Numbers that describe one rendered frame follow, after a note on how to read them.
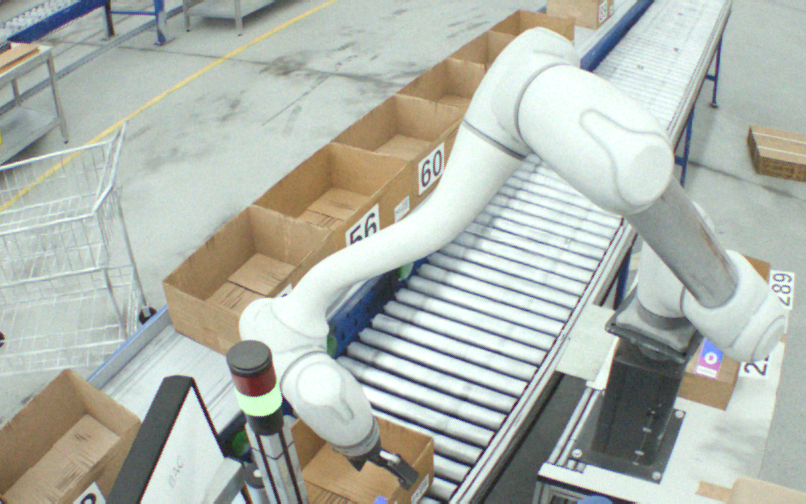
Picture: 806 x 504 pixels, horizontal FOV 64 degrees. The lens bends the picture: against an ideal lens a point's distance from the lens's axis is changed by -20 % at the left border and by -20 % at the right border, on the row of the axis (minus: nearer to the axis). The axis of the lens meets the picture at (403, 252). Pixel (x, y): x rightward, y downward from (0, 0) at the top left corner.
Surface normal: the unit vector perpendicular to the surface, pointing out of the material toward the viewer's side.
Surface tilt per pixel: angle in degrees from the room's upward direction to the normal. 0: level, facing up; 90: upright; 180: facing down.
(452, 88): 89
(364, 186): 89
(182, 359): 0
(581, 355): 0
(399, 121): 90
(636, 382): 90
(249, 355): 0
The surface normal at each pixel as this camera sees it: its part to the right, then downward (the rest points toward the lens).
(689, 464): -0.04, -0.80
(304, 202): 0.87, 0.26
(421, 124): -0.50, 0.52
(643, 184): 0.36, 0.44
